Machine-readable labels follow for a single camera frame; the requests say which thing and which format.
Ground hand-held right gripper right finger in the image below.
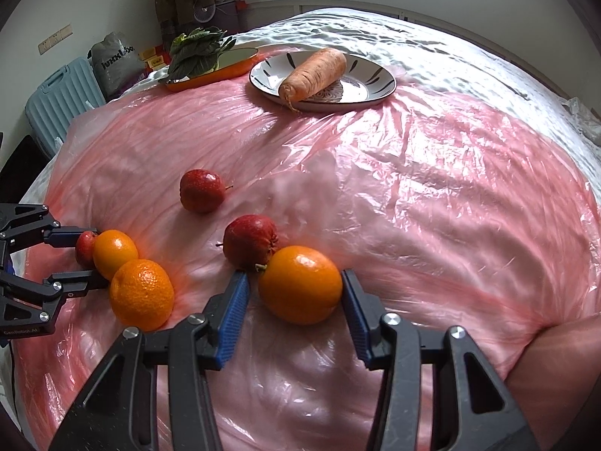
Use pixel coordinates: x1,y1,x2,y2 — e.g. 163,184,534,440
341,269,541,451

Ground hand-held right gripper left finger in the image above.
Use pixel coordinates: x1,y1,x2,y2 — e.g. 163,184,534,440
47,271,251,451

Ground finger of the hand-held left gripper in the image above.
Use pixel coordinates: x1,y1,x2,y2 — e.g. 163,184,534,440
0,268,112,313
0,203,100,264

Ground red apple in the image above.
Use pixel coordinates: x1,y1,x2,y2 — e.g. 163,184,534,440
216,215,280,272
75,231,99,268
180,169,234,213

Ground orange mandarin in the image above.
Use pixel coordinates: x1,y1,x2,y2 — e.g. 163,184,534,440
258,245,343,326
109,259,175,332
92,229,140,281

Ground black flat panel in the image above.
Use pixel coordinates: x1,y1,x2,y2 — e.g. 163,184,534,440
0,134,48,193

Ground light blue ribbed suitcase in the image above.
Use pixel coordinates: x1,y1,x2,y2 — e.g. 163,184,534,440
24,56,106,158

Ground pink plastic sheet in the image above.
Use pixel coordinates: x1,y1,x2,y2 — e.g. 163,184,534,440
14,40,601,451

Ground grey printed bag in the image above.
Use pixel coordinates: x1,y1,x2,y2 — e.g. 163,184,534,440
89,32,142,100

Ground red yellow packets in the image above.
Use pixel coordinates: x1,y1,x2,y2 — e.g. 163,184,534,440
140,46,167,70

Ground person's leg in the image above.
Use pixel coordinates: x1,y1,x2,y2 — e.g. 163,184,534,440
504,312,601,451

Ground green leafy vegetable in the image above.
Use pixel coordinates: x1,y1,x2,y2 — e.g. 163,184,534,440
166,27,237,80

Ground orange plate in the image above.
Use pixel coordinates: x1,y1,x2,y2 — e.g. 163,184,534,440
164,47,261,93

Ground white striped plate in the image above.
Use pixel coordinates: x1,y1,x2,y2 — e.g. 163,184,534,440
249,51,397,114

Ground orange carrot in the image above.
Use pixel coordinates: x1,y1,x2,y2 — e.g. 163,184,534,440
278,48,348,112

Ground small white fan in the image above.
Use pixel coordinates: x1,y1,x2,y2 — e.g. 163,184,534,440
194,1,220,24

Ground purple storage box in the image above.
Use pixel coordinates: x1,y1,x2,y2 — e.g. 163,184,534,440
216,0,254,33

